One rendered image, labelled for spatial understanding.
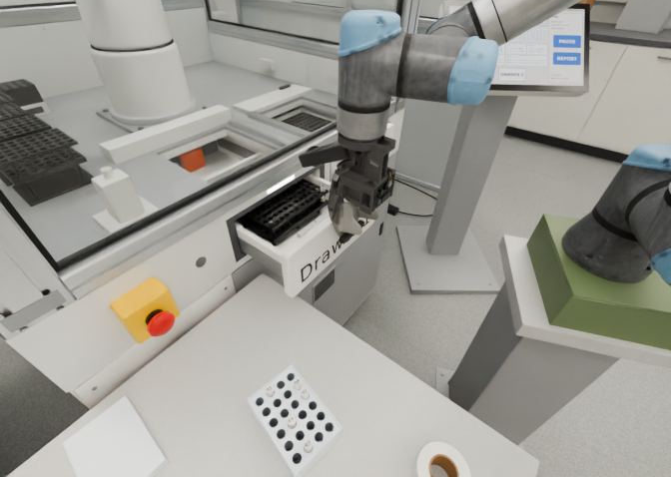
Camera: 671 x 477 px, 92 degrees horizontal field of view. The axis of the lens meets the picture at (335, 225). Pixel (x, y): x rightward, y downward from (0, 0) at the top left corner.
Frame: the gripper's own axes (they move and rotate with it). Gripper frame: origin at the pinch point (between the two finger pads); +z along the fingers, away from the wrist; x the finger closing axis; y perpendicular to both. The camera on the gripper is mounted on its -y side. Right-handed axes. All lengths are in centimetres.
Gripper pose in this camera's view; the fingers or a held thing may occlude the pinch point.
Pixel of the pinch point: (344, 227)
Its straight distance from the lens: 63.2
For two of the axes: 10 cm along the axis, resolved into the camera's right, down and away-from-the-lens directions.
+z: -0.2, 7.6, 6.4
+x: 6.1, -5.0, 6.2
